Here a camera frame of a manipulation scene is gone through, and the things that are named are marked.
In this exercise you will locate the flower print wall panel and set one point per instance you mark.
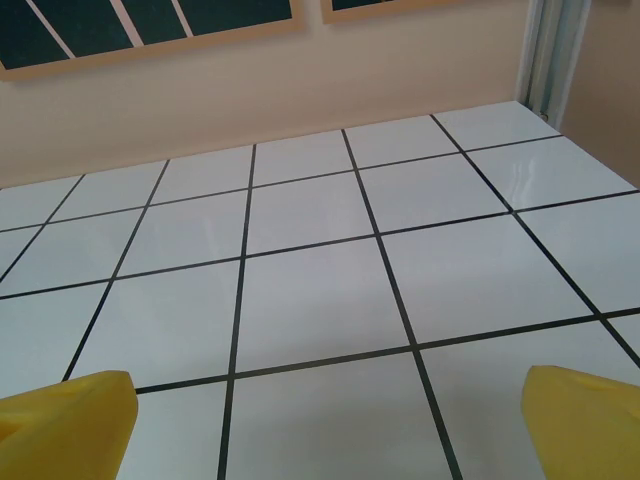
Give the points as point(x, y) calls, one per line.
point(90, 25)

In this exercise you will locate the aluminium corner post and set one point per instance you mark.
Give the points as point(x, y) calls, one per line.
point(552, 55)

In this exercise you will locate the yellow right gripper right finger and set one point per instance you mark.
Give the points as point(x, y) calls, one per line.
point(580, 425)

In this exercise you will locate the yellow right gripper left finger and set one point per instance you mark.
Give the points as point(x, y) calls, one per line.
point(65, 425)

